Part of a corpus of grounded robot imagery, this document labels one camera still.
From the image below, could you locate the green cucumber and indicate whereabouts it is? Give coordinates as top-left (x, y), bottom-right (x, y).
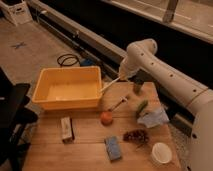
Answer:
top-left (136, 100), bottom-right (148, 118)

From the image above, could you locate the light blue cloth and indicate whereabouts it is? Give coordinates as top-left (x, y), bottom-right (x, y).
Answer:
top-left (137, 107), bottom-right (169, 128)

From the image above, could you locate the small cardboard box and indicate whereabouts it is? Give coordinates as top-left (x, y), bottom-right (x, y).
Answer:
top-left (61, 117), bottom-right (74, 143)

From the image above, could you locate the white bowl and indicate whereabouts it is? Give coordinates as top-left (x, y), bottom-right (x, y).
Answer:
top-left (151, 142), bottom-right (172, 165)

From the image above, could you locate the yellow plastic bin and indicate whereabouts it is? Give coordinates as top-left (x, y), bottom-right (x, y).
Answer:
top-left (32, 66), bottom-right (102, 110)

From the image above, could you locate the metal cup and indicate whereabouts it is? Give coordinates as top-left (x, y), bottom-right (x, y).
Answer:
top-left (133, 78), bottom-right (144, 95)

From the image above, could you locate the white cardboard box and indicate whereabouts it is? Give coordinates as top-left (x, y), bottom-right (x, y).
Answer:
top-left (0, 0), bottom-right (32, 26)

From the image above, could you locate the orange fruit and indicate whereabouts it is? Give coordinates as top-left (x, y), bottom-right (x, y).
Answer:
top-left (100, 111), bottom-right (113, 126)

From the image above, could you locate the blue object on floor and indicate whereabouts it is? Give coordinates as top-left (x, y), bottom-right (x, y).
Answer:
top-left (80, 59), bottom-right (94, 67)

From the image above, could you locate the black chair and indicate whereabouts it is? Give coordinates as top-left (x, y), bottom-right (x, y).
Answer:
top-left (0, 67), bottom-right (38, 171)

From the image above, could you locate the bunch of dark grapes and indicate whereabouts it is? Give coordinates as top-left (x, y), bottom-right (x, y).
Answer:
top-left (123, 129), bottom-right (149, 144)

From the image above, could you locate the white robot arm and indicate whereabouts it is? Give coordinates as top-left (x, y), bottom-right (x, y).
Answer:
top-left (119, 39), bottom-right (213, 171)

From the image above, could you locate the white dish brush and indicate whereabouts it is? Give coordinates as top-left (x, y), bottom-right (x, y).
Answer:
top-left (100, 77), bottom-right (120, 93)

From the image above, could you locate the blue sponge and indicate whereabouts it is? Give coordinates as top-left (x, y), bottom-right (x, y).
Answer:
top-left (104, 136), bottom-right (122, 161)

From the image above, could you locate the black coiled cable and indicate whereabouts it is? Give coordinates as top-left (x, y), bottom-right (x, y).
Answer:
top-left (56, 53), bottom-right (81, 68)

